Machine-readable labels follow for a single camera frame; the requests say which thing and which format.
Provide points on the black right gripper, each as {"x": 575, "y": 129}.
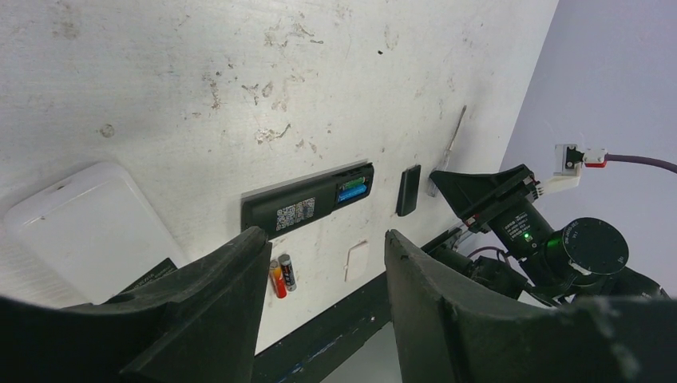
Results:
{"x": 501, "y": 203}

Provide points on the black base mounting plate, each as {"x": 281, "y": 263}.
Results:
{"x": 316, "y": 349}

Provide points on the black battery cover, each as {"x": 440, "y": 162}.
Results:
{"x": 408, "y": 190}

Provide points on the white battery cover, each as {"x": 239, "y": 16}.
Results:
{"x": 356, "y": 261}

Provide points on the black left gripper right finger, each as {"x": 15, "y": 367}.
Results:
{"x": 449, "y": 328}

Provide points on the blue AAA battery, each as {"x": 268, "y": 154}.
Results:
{"x": 352, "y": 193}

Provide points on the black bar tool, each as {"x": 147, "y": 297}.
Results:
{"x": 283, "y": 209}

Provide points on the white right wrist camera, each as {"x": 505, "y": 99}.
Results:
{"x": 569, "y": 164}

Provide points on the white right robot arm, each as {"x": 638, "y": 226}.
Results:
{"x": 587, "y": 257}

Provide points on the white red remote control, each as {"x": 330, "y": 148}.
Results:
{"x": 97, "y": 232}

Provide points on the black AAA battery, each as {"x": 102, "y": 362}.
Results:
{"x": 287, "y": 272}

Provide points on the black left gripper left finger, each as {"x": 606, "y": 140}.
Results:
{"x": 197, "y": 324}

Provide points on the red AAA battery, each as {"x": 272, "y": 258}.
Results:
{"x": 277, "y": 279}

